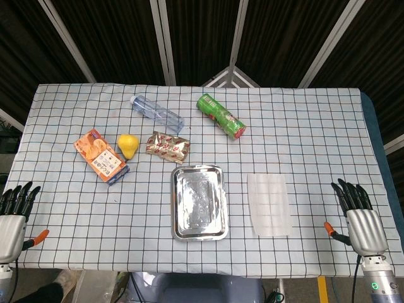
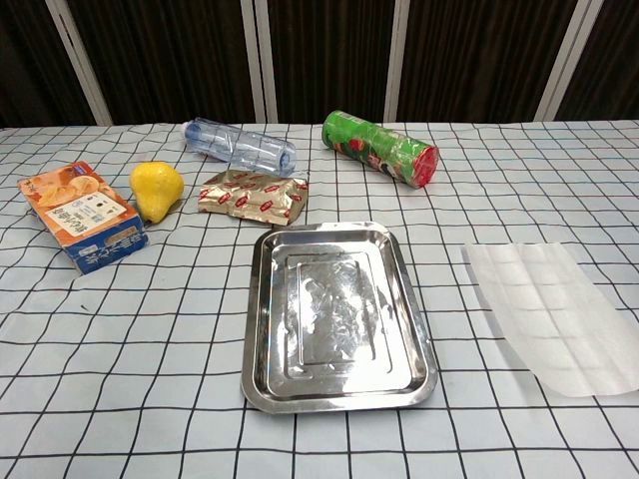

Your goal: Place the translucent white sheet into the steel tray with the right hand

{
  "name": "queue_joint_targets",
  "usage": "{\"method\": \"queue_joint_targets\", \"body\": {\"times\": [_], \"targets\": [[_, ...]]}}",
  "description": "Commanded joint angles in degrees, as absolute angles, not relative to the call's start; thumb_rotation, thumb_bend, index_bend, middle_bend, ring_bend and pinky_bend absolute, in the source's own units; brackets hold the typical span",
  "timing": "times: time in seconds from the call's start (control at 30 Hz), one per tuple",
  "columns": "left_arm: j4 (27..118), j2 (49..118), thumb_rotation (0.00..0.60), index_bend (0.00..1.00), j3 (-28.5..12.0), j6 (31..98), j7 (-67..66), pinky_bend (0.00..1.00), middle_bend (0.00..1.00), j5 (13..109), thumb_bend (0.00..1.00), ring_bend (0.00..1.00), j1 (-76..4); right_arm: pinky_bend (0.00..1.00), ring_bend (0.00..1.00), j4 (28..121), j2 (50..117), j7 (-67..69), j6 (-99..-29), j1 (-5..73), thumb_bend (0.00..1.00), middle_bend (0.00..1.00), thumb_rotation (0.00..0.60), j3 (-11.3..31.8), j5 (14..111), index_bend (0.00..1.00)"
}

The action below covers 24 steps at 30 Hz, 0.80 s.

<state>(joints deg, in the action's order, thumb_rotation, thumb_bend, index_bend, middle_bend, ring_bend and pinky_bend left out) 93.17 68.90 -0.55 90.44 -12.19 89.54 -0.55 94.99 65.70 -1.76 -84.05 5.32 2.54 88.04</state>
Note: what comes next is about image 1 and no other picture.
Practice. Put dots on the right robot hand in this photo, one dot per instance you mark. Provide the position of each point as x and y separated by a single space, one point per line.
366 228

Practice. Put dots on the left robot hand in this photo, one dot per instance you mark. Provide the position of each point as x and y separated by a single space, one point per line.
11 232

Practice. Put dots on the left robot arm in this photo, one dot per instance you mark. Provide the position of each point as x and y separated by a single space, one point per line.
4 281

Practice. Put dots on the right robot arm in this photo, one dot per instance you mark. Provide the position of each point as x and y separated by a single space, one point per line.
380 279

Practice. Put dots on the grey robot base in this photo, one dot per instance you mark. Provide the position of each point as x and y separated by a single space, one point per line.
195 288

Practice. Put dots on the metal tray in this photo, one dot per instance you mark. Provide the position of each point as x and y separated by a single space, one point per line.
199 203

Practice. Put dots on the blue checked tablecloth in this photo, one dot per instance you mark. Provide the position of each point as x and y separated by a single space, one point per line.
315 132

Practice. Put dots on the orange biscuit package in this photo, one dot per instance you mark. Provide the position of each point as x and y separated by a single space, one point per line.
101 156

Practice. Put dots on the yellow pear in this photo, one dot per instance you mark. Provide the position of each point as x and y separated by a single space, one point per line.
127 146

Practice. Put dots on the gold foil snack packet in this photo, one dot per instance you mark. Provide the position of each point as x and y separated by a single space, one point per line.
167 147

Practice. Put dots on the green cylindrical chips can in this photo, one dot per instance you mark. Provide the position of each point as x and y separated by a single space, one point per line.
222 116

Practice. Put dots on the clear plastic water bottle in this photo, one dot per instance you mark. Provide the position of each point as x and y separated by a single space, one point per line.
158 113

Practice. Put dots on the white triangular metal frame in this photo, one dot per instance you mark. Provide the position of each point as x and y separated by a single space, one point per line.
230 79

